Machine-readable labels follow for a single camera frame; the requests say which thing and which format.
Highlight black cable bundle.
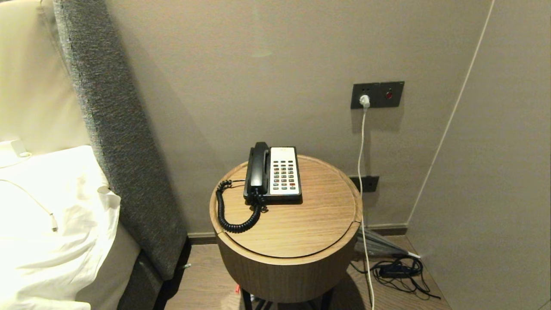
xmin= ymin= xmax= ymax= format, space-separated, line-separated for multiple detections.
xmin=350 ymin=255 xmax=441 ymax=301

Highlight black coiled phone cord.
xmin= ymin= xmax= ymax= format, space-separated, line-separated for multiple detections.
xmin=216 ymin=180 xmax=268 ymax=234

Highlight small dark wall socket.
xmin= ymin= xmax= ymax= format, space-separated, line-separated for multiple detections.
xmin=349 ymin=175 xmax=380 ymax=193

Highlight small white charger block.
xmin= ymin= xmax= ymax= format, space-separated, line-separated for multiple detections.
xmin=10 ymin=139 xmax=32 ymax=158

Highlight white pillow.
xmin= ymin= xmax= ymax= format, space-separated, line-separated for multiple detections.
xmin=0 ymin=145 xmax=122 ymax=310

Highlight grey fabric headboard panel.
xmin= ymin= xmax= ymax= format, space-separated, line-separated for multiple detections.
xmin=52 ymin=0 xmax=189 ymax=281

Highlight black phone handset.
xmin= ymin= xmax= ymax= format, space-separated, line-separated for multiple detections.
xmin=244 ymin=142 xmax=270 ymax=203

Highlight round wooden side table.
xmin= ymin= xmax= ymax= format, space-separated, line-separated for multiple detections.
xmin=209 ymin=155 xmax=363 ymax=310

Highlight thin white cable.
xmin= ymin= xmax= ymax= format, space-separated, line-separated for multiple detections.
xmin=0 ymin=179 xmax=59 ymax=233

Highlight white charging cable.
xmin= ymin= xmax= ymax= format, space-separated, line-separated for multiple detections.
xmin=357 ymin=108 xmax=376 ymax=310

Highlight dark wall socket panel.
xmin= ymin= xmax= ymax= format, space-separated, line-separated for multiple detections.
xmin=350 ymin=81 xmax=405 ymax=109

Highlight beige padded headboard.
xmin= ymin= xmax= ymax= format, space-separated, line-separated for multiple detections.
xmin=0 ymin=0 xmax=92 ymax=156

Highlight black and white desk phone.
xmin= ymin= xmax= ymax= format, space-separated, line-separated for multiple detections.
xmin=244 ymin=146 xmax=303 ymax=205

